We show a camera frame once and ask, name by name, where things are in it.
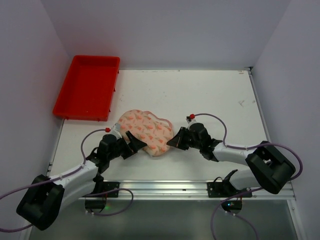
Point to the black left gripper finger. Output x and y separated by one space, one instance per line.
134 143
127 150

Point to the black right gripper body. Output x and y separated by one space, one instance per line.
186 139

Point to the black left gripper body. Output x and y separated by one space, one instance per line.
127 147

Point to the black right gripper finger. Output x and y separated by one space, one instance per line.
180 135
183 144

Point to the peach floral mesh laundry bag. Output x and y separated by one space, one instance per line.
148 128

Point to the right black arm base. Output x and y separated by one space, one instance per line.
222 188

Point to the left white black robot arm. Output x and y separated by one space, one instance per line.
48 195

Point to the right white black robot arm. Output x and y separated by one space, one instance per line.
267 168

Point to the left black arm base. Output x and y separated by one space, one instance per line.
100 186

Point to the red plastic tray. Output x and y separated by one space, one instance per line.
88 88

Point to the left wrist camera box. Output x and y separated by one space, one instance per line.
115 130

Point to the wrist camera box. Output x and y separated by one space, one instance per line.
115 130
191 119

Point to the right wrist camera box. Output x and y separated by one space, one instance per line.
191 119

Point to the aluminium mounting rail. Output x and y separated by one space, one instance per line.
187 190

